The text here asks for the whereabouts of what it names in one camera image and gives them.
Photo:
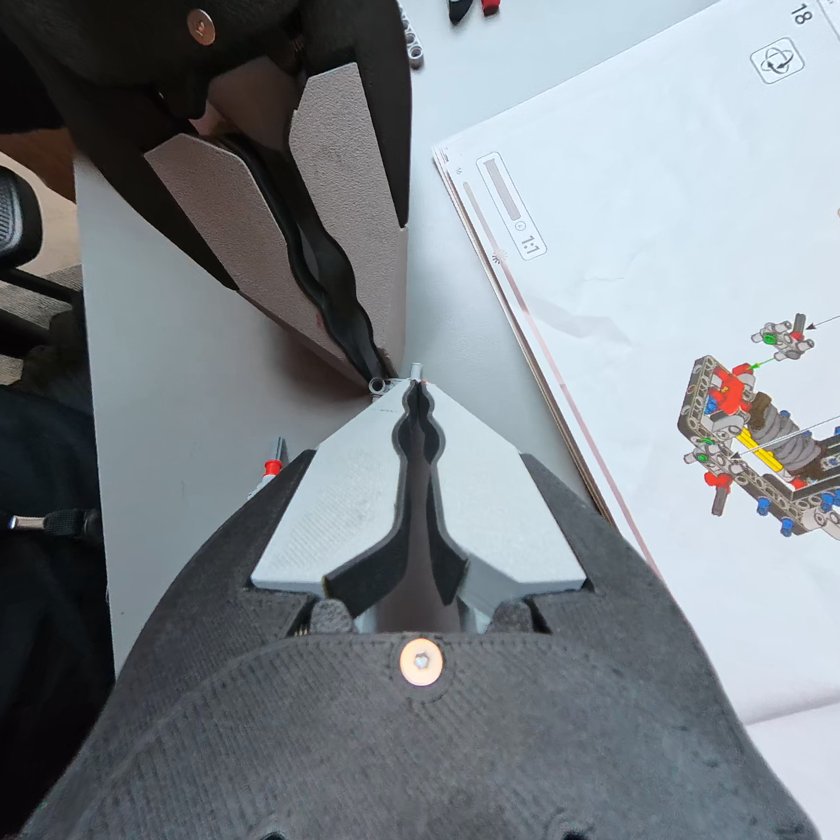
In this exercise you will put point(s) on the black office chair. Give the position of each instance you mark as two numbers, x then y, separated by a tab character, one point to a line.
19	216

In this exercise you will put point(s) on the light grey lego connector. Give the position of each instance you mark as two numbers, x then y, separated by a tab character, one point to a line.
376	384

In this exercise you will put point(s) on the pile of small lego pieces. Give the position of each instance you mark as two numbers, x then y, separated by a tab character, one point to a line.
413	46

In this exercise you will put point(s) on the grey lego axle connector assembly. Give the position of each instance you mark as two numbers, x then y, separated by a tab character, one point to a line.
272	467

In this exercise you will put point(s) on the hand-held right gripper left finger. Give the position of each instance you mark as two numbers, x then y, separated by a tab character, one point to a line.
328	518

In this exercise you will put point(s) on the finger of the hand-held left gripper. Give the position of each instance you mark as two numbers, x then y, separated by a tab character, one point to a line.
229	216
354	164

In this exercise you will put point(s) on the open instruction booklet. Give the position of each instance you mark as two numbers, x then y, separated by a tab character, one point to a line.
656	197

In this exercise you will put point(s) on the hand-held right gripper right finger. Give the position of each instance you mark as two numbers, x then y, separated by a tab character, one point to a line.
505	518

